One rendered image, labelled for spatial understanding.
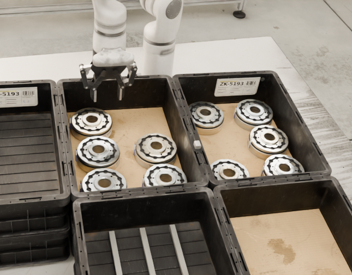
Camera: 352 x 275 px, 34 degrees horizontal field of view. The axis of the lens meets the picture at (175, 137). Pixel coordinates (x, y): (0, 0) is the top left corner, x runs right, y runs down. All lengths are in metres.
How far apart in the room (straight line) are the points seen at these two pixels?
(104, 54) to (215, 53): 0.84
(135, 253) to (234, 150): 0.42
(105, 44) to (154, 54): 0.37
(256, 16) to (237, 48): 1.65
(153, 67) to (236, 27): 1.97
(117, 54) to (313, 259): 0.62
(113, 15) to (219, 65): 0.81
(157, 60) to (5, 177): 0.55
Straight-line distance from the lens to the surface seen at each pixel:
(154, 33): 1.61
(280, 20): 3.78
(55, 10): 3.35
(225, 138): 1.54
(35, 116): 1.56
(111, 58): 1.29
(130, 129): 1.52
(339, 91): 3.31
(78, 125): 1.48
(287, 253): 1.33
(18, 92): 1.51
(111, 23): 1.28
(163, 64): 1.68
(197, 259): 1.27
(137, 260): 1.26
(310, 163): 1.46
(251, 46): 2.16
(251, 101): 1.64
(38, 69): 1.93
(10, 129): 1.52
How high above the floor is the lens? 1.86
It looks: 42 degrees down
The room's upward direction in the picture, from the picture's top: 10 degrees clockwise
